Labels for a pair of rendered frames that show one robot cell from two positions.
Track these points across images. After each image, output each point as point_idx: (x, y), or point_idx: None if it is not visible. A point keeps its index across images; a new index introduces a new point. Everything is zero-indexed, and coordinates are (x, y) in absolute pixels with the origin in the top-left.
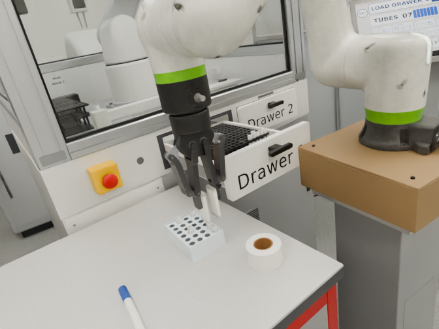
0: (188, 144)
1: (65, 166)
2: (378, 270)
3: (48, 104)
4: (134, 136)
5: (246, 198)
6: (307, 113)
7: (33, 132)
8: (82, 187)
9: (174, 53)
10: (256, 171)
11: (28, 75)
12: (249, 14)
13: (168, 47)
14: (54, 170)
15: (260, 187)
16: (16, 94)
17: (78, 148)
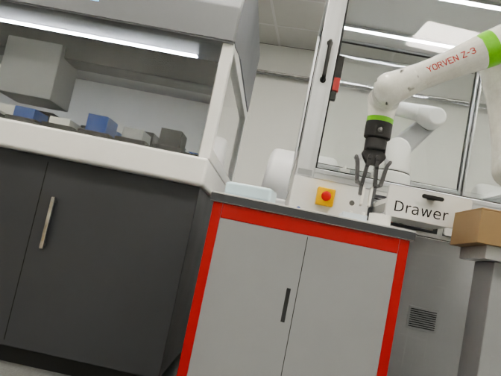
0: (367, 154)
1: (308, 179)
2: (479, 321)
3: (318, 143)
4: (355, 184)
5: (428, 295)
6: None
7: (303, 154)
8: (309, 197)
9: (375, 104)
10: (411, 207)
11: (317, 125)
12: (400, 87)
13: (373, 101)
14: (301, 177)
15: (448, 295)
16: (307, 132)
17: (320, 174)
